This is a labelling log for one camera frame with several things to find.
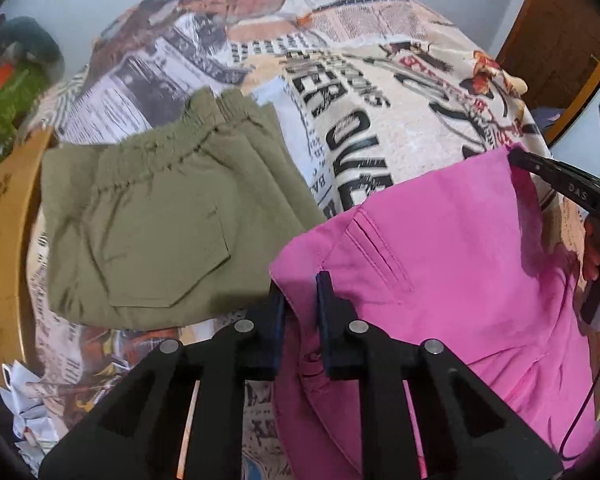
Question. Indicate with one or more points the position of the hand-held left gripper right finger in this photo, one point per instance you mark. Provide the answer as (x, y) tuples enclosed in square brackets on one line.
[(331, 332)]

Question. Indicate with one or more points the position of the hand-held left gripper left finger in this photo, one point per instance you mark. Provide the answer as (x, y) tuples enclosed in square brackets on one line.
[(266, 345)]

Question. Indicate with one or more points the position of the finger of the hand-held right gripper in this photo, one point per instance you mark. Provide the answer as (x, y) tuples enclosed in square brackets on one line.
[(560, 180)]

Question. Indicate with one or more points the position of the pink pants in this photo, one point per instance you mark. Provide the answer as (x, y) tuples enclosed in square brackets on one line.
[(455, 270)]

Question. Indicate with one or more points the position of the olive green pants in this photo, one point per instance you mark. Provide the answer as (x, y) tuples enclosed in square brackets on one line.
[(155, 220)]

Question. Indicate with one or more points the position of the wooden door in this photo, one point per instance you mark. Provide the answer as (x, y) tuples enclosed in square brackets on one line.
[(555, 35)]

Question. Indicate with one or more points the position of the newspaper printed blanket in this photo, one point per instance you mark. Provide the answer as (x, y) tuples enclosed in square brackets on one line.
[(360, 60)]

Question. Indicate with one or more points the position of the white crumpled plastic bag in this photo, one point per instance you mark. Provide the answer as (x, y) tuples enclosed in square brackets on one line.
[(27, 420)]

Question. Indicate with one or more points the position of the green plant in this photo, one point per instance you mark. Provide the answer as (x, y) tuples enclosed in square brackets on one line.
[(2, 115)]

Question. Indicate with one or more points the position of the dark green cloth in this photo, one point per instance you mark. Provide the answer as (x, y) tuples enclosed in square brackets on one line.
[(30, 40)]

